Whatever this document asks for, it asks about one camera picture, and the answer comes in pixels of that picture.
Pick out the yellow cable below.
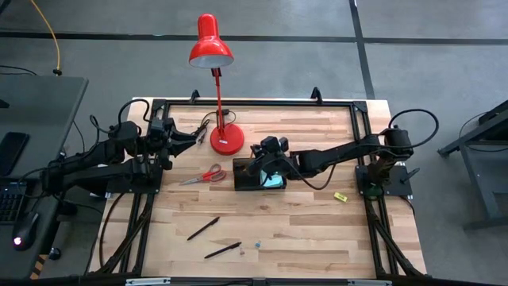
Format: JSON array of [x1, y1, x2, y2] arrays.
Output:
[[29, 0, 64, 76]]

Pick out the black keyboard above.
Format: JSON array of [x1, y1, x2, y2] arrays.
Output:
[[0, 181, 28, 224]]

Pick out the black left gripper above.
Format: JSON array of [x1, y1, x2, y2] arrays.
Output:
[[147, 117, 198, 171]]

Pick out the black smartphone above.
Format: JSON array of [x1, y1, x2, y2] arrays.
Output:
[[0, 131, 31, 178]]

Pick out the silver table edge bracket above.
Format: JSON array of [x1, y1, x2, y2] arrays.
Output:
[[347, 279, 393, 286], [125, 277, 171, 286]]

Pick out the black pen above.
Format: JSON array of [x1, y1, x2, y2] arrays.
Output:
[[203, 241, 242, 260], [186, 216, 221, 242]]

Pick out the black metal stand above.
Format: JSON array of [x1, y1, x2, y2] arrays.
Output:
[[437, 99, 508, 232]]

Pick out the teal sticky note pad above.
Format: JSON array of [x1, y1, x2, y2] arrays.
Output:
[[260, 169, 286, 189]]

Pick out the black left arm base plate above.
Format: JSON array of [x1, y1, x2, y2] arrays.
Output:
[[105, 164, 164, 195]]

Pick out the black aluminium table frame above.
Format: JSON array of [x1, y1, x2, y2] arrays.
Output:
[[85, 98, 424, 279]]

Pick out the black lamp power cord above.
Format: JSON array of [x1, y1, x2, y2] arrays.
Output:
[[190, 107, 238, 146]]

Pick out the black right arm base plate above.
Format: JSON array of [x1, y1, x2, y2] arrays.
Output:
[[355, 164, 414, 198]]

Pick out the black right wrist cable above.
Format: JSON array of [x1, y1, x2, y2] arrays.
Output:
[[293, 162, 338, 191]]

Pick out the black computer mouse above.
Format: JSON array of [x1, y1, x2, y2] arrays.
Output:
[[11, 211, 40, 252]]

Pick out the red desk lamp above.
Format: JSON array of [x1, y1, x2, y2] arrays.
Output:
[[187, 13, 246, 157]]

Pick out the dark grey desk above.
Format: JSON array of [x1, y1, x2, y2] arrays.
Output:
[[0, 75, 89, 279]]

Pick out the black mesh desk organizer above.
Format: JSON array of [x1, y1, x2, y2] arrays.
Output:
[[232, 157, 288, 192]]

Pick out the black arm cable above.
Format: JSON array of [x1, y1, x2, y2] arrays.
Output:
[[89, 98, 154, 138], [387, 109, 441, 150]]

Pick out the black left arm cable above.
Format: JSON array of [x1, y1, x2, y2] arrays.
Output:
[[89, 98, 154, 138]]

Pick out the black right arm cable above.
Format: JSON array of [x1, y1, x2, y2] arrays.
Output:
[[387, 109, 441, 150]]

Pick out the red-handled scissors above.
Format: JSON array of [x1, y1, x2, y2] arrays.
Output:
[[179, 163, 228, 187]]

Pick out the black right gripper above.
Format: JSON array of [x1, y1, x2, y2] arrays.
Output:
[[250, 135, 301, 178]]

